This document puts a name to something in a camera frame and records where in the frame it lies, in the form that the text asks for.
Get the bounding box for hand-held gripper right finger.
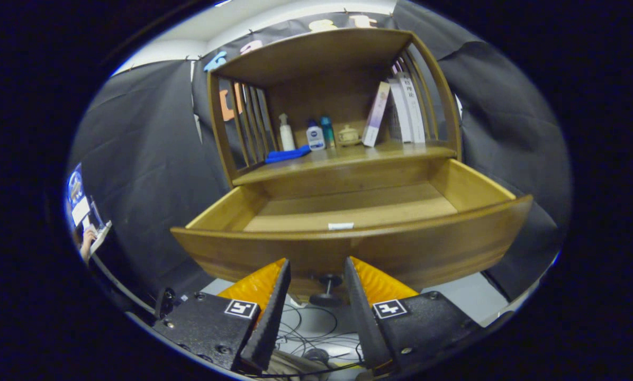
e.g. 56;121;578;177
344;256;481;371

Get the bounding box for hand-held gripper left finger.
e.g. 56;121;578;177
152;258;292;374

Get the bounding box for wooden drawer with black knob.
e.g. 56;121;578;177
170;158;534;306

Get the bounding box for wooden countertop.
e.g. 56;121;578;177
232;140;457;186

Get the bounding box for brown wooden cabinet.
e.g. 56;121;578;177
206;28;463;199

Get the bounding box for blue folded cloth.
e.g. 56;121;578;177
265;146;312;164

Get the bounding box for white pump bottle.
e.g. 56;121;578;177
278;113;296;152

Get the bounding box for beige lidded teacup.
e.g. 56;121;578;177
338;124;361;147

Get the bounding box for white lotion bottle blue cap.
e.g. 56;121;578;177
306;120;326;152

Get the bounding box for small white side table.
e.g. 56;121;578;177
89;221;112;255

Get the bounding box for teal blue bottle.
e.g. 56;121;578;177
321;116;336;149

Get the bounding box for purple white book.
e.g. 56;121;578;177
361;81;391;148

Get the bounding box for patterned cover book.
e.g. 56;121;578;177
388;79;408;143

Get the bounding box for white book black characters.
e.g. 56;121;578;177
399;71;426;143

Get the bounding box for computer monitor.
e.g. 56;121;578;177
66;163;92;227

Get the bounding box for black floor cables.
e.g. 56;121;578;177
274;302;367;379

